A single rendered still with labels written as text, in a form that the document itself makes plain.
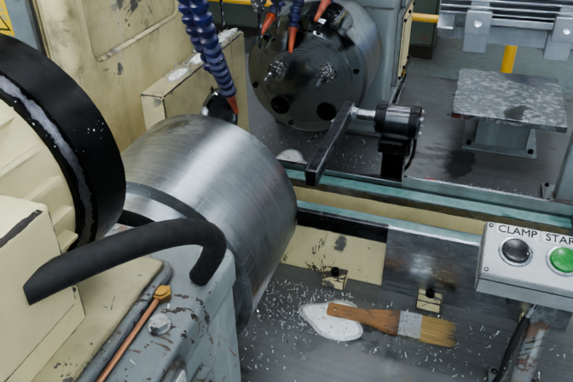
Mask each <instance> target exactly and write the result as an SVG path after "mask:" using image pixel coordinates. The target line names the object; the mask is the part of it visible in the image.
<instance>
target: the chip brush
mask: <svg viewBox="0 0 573 382"><path fill-rule="evenodd" d="M335 309H336V310H335ZM327 315H330V316H334V317H338V318H343V319H345V318H346V320H351V321H358V322H361V323H365V324H367V325H369V326H371V327H374V328H377V329H379V330H381V331H383V332H385V333H388V334H392V335H396V336H397V337H398V338H402V339H409V340H413V341H417V342H424V343H428V344H436V345H441V346H445V347H449V348H454V347H455V345H456V343H457V337H456V334H455V331H454V330H455V327H456V326H457V323H456V322H452V321H445V320H442V319H437V318H434V317H429V316H425V315H421V314H416V313H412V312H407V311H403V310H401V311H397V310H365V309H360V308H356V307H352V306H348V305H343V304H336V303H329V304H328V306H327Z"/></svg>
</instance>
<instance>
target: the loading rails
mask: <svg viewBox="0 0 573 382"><path fill-rule="evenodd" d="M278 160H279V162H280V163H281V165H282V166H283V168H284V170H285V171H286V173H287V175H288V176H289V178H290V181H291V183H292V186H293V189H294V192H295V194H296V199H297V203H298V221H297V226H296V228H295V232H294V234H293V236H292V238H291V240H290V242H289V244H288V246H287V248H286V250H285V252H284V254H283V256H282V258H281V260H280V262H279V263H286V264H290V265H293V266H298V267H301V268H306V269H312V270H316V271H320V272H324V273H323V275H322V278H321V285H322V286H325V287H331V288H335V289H339V290H344V287H345V284H346V281H347V279H348V278H350V279H354V280H358V281H365V282H368V283H373V284H376V285H380V286H382V288H381V289H382V290H386V291H389V292H396V293H401V294H404V295H408V296H412V297H416V303H415V307H416V308H418V309H423V310H429V311H432V312H437V313H439V312H440V310H441V305H442V304H448V305H452V306H456V307H460V308H463V309H468V310H474V311H478V312H482V313H485V314H490V315H497V316H500V317H504V318H508V319H512V320H515V321H518V323H519V322H520V321H521V319H522V317H523V316H524V313H525V311H526V310H527V309H528V308H529V305H530V303H527V302H524V301H519V300H516V299H511V298H504V297H500V296H496V295H492V294H488V293H484V292H477V291H475V289H474V287H475V280H476V273H477V266H478V253H479V246H480V240H481V238H482V234H483V227H484V225H485V224H486V222H492V223H502V224H506V225H511V226H516V227H520V228H526V229H533V230H539V231H543V232H548V233H553V234H561V235H566V236H571V237H573V204H571V203H565V202H561V201H556V200H546V199H541V198H536V197H530V196H525V195H520V194H510V193H506V192H501V191H495V190H490V189H485V188H475V187H470V186H465V185H459V184H455V183H450V182H440V181H435V180H430V179H425V178H419V177H410V176H405V175H404V177H403V180H397V179H392V178H387V177H378V176H373V175H368V174H362V173H357V172H353V171H343V170H338V169H333V168H328V167H327V169H326V171H325V172H324V174H323V176H322V178H321V180H320V182H319V184H318V186H317V187H311V186H307V185H305V176H304V166H305V165H306V164H304V163H299V162H293V161H288V160H283V159H278ZM572 314H573V312H569V311H566V310H557V311H556V314H555V317H554V319H553V323H552V325H551V328H552V329H556V330H559V331H564V332H565V331H566V329H567V327H568V325H569V322H570V318H571V316H572Z"/></svg>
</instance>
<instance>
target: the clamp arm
mask: <svg viewBox="0 0 573 382"><path fill-rule="evenodd" d="M353 108H354V109H357V107H355V102H354V101H345V102H344V104H343V106H342V107H341V108H340V110H339V113H338V114H337V116H336V118H335V119H332V120H331V124H330V128H329V130H328V131H327V134H326V135H325V136H324V138H323V140H322V142H321V144H320V146H319V147H318V148H317V150H316V152H315V154H314V156H313V158H312V159H311V161H310V162H309V163H306V165H305V166H304V176H305V185H307V186H311V187H317V186H318V184H319V182H320V180H321V178H322V176H323V174H324V172H325V171H326V169H327V167H328V165H329V163H330V161H331V159H332V157H333V155H334V153H335V151H336V149H337V148H338V146H339V144H340V142H341V140H342V138H343V136H344V133H345V132H346V130H347V128H348V126H349V125H350V122H351V120H353V119H356V115H352V113H354V114H356V110H353Z"/></svg>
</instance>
